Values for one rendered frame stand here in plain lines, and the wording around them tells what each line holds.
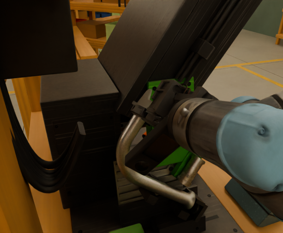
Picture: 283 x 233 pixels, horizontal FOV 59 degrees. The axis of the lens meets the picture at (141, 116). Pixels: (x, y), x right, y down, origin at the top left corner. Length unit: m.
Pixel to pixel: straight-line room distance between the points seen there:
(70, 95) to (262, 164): 0.46
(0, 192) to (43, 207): 0.54
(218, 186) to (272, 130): 0.64
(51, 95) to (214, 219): 0.53
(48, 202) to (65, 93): 0.38
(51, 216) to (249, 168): 0.66
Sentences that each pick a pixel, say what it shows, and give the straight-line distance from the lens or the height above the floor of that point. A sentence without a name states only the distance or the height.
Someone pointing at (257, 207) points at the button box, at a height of 0.94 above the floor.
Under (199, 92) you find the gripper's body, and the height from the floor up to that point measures 1.34.
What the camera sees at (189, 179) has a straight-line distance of 0.64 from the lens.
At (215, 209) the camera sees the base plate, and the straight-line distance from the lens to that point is 0.79.
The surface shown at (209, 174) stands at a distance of 0.89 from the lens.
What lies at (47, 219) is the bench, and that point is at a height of 0.88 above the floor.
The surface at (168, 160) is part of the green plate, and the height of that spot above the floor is 1.08.
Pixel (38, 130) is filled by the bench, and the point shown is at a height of 0.88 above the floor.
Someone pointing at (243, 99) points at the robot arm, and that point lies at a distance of 0.45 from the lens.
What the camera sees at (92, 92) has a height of 1.24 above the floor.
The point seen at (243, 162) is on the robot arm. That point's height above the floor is 1.34.
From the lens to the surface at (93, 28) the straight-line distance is 3.65.
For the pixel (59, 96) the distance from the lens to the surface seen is 0.60.
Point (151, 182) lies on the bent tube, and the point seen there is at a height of 1.07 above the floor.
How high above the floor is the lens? 1.48
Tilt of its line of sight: 29 degrees down
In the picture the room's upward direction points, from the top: straight up
